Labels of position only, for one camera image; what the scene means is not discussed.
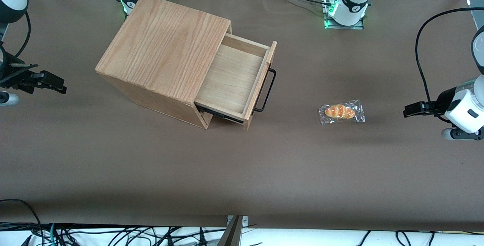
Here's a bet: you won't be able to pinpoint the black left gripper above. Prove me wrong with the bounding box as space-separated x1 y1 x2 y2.
403 86 460 119

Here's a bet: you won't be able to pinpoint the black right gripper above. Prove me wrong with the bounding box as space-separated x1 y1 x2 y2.
0 63 68 95

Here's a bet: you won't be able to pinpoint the black metal drawer handle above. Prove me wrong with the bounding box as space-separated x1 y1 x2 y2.
252 68 277 115

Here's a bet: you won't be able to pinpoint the light wooden drawer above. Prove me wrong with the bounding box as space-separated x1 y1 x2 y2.
195 33 278 131

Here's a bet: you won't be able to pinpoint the wooden drawer cabinet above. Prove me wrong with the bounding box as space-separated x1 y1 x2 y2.
95 0 232 130

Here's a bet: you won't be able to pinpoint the bread roll in clear wrapper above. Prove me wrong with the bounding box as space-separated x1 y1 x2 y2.
318 99 366 126

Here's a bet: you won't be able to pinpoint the brown table mat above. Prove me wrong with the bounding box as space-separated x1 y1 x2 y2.
0 0 484 232

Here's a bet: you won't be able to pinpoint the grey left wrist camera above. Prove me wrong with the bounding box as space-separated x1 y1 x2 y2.
441 127 484 141

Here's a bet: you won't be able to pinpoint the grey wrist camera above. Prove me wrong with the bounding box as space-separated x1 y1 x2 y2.
0 92 20 106
441 127 484 141

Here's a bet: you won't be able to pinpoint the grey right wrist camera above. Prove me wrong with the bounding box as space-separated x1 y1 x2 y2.
0 92 20 106

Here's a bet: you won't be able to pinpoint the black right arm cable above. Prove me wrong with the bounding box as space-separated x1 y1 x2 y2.
14 11 31 58

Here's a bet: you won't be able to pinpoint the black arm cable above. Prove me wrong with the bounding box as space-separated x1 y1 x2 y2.
415 8 484 122
14 11 31 58

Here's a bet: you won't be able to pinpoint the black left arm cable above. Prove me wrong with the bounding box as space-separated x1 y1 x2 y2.
415 8 484 122

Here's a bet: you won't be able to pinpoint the black looped floor cable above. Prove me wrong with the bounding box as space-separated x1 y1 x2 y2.
0 199 43 246

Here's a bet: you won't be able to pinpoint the tangled black floor cables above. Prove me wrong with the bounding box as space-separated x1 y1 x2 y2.
0 221 227 246

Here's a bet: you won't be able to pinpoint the black drawer slide rail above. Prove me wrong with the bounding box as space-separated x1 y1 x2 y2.
195 101 245 125

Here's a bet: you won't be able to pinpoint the silver table edge bracket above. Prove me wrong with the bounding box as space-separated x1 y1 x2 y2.
226 215 249 246

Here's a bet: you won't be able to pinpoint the dark metal post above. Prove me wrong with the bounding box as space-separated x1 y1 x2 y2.
217 216 242 246

